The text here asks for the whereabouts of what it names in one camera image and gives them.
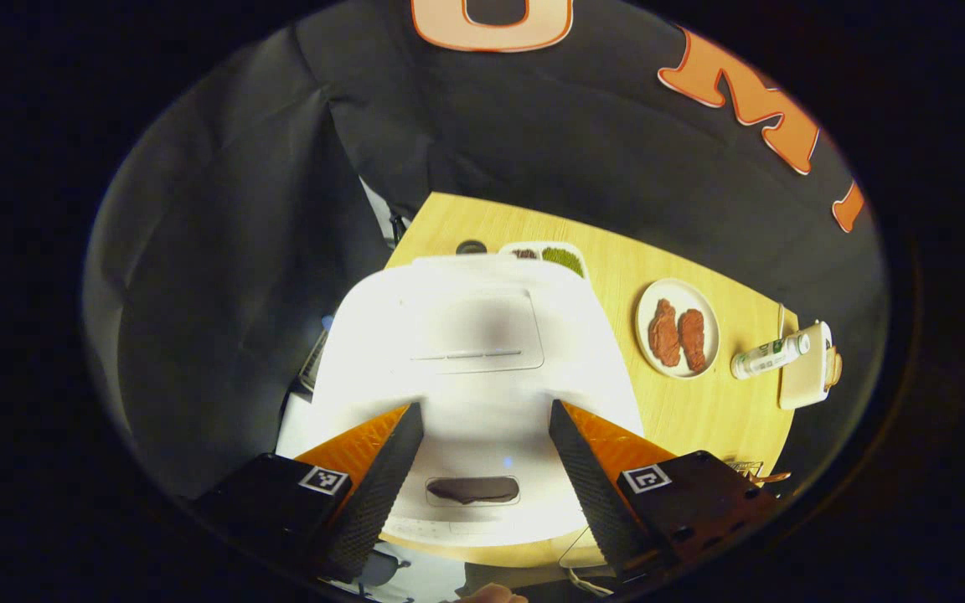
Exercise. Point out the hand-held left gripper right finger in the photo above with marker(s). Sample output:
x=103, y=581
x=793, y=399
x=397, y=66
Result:
x=591, y=502

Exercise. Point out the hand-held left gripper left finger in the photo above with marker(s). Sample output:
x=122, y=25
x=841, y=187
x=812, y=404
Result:
x=382, y=498

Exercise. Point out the white rice cooker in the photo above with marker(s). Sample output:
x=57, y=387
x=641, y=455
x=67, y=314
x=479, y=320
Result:
x=482, y=335

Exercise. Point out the red meat piece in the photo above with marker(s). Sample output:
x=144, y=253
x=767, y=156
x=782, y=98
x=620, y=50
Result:
x=694, y=339
x=664, y=335

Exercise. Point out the white drink bottle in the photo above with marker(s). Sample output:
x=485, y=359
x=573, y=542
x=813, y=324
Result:
x=767, y=356

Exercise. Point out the white round plate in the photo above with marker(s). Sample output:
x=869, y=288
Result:
x=675, y=289

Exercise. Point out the white divided condiment dish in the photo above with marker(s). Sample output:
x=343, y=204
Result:
x=566, y=260

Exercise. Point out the white toaster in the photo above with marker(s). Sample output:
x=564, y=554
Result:
x=805, y=377

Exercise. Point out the dark round object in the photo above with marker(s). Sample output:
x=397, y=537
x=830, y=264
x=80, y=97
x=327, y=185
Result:
x=472, y=247

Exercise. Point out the toasted bread slice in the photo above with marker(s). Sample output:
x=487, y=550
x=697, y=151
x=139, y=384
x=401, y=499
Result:
x=834, y=370

